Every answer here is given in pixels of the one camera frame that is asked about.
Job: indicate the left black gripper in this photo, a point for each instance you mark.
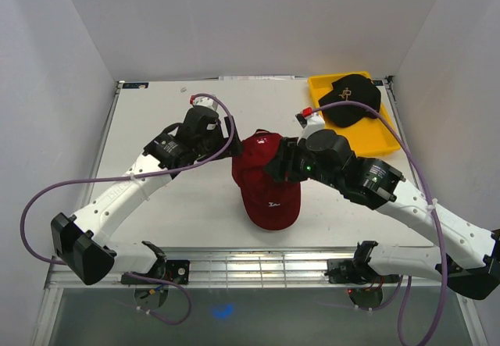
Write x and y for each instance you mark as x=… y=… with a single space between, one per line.
x=235 y=146

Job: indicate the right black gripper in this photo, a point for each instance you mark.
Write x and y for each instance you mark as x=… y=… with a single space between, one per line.
x=284 y=160

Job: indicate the red baseball cap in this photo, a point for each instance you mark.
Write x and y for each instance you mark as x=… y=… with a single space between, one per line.
x=269 y=205

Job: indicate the black cap gold logo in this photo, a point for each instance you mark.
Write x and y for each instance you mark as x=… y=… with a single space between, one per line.
x=351 y=88

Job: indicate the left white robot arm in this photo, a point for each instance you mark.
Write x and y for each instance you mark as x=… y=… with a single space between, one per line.
x=83 y=240

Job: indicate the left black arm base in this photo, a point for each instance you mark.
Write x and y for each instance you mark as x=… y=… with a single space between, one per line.
x=176 y=271

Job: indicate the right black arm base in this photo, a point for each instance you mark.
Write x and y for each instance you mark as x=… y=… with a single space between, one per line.
x=345 y=271

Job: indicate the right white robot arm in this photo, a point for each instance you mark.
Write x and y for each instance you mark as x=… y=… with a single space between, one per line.
x=464 y=256

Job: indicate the yellow plastic tray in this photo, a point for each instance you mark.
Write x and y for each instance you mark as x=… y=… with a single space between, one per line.
x=368 y=137

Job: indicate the blue label sticker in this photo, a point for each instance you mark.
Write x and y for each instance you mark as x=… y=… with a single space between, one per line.
x=135 y=85

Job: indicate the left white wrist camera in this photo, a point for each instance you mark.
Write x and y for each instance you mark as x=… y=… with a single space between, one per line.
x=204 y=100

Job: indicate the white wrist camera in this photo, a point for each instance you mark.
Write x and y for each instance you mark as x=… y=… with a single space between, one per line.
x=311 y=121
x=204 y=100

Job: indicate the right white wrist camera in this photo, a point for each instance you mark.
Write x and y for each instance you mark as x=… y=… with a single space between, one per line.
x=311 y=121

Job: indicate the aluminium frame rail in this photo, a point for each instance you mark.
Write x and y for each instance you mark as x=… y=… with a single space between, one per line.
x=210 y=268

